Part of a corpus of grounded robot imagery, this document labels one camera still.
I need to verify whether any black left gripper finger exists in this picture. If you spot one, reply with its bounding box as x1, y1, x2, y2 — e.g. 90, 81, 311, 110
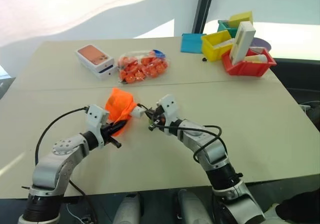
107, 120, 129, 132
111, 124, 128, 136

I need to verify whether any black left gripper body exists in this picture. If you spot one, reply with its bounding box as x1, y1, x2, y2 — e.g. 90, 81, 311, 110
100, 122, 123, 149

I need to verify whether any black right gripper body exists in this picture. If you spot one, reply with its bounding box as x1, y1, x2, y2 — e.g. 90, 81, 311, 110
147, 105, 168, 132

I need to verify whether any orange mesh pouch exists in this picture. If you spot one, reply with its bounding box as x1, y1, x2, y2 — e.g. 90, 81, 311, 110
104, 87, 139, 138

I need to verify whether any pale yellow tube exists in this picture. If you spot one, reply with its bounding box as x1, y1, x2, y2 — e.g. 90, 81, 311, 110
243, 54, 269, 64

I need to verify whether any clear bag of orange pieces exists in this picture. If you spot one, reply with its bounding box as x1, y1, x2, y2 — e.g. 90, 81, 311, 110
116, 49, 172, 86

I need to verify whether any white phone box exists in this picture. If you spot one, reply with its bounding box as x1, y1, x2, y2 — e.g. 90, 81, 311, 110
75, 44, 117, 81

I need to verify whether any grey rounded shape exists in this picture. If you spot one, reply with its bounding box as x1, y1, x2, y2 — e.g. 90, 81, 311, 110
174, 188, 214, 224
114, 192, 144, 224

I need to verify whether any blue plastic bin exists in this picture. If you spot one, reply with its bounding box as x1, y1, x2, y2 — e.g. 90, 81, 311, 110
180, 32, 207, 54

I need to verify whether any yellow plastic bin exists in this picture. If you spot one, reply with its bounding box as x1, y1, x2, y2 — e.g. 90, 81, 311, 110
200, 29, 237, 63

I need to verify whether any white item in bin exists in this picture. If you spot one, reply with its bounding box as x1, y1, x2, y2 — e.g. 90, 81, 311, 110
211, 38, 236, 49

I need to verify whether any red plastic bin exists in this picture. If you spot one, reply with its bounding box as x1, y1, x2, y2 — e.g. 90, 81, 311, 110
220, 47, 278, 78

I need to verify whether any green plastic bin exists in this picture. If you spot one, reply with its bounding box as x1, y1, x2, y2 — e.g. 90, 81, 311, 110
217, 19, 241, 39

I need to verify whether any white upright box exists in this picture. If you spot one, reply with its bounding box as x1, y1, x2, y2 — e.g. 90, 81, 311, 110
228, 21, 257, 66

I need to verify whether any purple round dish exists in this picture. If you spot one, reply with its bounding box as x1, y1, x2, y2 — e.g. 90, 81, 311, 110
249, 36, 273, 53

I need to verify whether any yellow box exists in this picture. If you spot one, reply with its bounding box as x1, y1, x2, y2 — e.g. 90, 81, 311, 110
228, 10, 254, 30

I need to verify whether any black chair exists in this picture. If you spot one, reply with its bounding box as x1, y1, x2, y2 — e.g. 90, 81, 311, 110
270, 57, 320, 133

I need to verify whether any black rounded object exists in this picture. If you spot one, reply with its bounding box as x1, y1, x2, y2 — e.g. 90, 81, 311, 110
274, 190, 320, 224

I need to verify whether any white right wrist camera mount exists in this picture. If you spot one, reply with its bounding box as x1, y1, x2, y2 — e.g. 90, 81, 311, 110
155, 93, 181, 128

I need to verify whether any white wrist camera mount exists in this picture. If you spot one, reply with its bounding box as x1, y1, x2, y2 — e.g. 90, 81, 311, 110
155, 93, 181, 128
85, 104, 111, 150

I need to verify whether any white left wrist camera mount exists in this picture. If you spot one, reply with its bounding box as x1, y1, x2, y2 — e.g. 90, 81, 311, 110
85, 104, 111, 150

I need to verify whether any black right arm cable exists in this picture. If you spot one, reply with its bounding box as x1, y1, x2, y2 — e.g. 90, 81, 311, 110
151, 123, 229, 164

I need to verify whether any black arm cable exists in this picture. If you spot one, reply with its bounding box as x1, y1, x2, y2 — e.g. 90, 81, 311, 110
34, 105, 99, 224
151, 123, 229, 164

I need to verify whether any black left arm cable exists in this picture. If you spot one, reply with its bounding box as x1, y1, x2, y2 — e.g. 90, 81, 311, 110
34, 105, 99, 224

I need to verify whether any thin white cable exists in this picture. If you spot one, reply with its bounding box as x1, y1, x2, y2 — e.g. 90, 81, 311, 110
66, 202, 87, 222

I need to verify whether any dark window post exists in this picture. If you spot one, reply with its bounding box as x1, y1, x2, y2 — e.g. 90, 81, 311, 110
191, 0, 216, 36

